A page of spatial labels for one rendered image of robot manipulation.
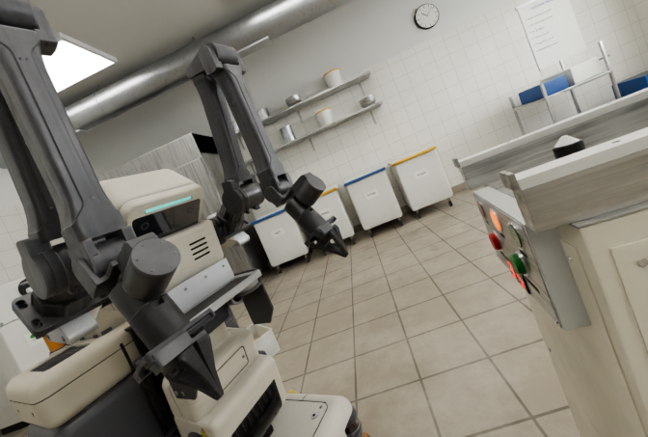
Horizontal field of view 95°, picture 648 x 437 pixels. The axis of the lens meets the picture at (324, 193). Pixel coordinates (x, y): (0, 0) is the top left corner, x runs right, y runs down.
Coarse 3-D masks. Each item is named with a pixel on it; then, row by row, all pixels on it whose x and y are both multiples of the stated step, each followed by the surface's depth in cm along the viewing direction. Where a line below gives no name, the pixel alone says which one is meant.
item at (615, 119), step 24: (624, 96) 52; (576, 120) 52; (600, 120) 52; (624, 120) 51; (504, 144) 56; (528, 144) 55; (552, 144) 54; (480, 168) 57; (504, 168) 56; (528, 168) 55
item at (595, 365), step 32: (512, 192) 46; (576, 224) 29; (608, 224) 28; (640, 224) 28; (576, 256) 31; (608, 256) 29; (640, 256) 28; (608, 288) 29; (640, 288) 28; (544, 320) 55; (608, 320) 30; (640, 320) 29; (576, 352) 44; (608, 352) 33; (640, 352) 29; (576, 384) 51; (608, 384) 36; (640, 384) 30; (576, 416) 60; (608, 416) 41; (640, 416) 32
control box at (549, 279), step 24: (480, 192) 54; (504, 216) 40; (504, 240) 46; (528, 240) 35; (552, 240) 34; (504, 264) 54; (528, 264) 38; (552, 264) 34; (528, 288) 43; (552, 288) 35; (576, 288) 34; (552, 312) 36; (576, 312) 34
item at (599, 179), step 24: (600, 144) 30; (624, 144) 28; (552, 168) 29; (576, 168) 29; (600, 168) 28; (624, 168) 28; (528, 192) 30; (552, 192) 30; (576, 192) 29; (600, 192) 29; (624, 192) 28; (528, 216) 31; (552, 216) 30; (576, 216) 29
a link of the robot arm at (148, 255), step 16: (144, 240) 38; (160, 240) 40; (128, 256) 38; (144, 256) 37; (160, 256) 38; (176, 256) 39; (80, 272) 40; (112, 272) 40; (128, 272) 37; (144, 272) 36; (160, 272) 37; (96, 288) 40; (112, 288) 43; (128, 288) 38; (144, 288) 37; (160, 288) 39
